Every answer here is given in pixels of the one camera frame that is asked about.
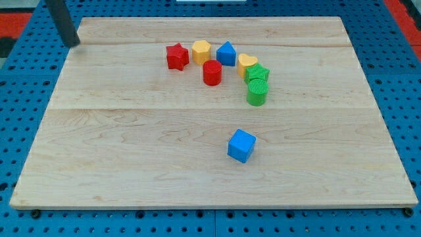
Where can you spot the black cylindrical robot arm stick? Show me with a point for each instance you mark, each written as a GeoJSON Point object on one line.
{"type": "Point", "coordinates": [61, 18]}

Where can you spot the yellow heart block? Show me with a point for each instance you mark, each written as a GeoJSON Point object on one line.
{"type": "Point", "coordinates": [243, 62]}

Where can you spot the red star block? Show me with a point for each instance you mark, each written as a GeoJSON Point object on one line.
{"type": "Point", "coordinates": [177, 56]}

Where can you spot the light wooden board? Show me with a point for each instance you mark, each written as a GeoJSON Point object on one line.
{"type": "Point", "coordinates": [122, 131]}

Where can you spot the green cylinder block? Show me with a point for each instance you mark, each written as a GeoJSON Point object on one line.
{"type": "Point", "coordinates": [257, 92]}

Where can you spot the green star block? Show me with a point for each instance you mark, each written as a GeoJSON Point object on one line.
{"type": "Point", "coordinates": [256, 72]}

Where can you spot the blue triangle block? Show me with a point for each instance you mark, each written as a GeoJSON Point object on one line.
{"type": "Point", "coordinates": [226, 54]}

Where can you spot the red cylinder block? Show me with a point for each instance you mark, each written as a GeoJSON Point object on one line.
{"type": "Point", "coordinates": [212, 72]}

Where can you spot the yellow hexagon block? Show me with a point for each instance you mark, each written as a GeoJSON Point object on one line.
{"type": "Point", "coordinates": [201, 51]}

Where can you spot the blue cube block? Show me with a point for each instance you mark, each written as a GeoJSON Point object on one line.
{"type": "Point", "coordinates": [241, 145]}

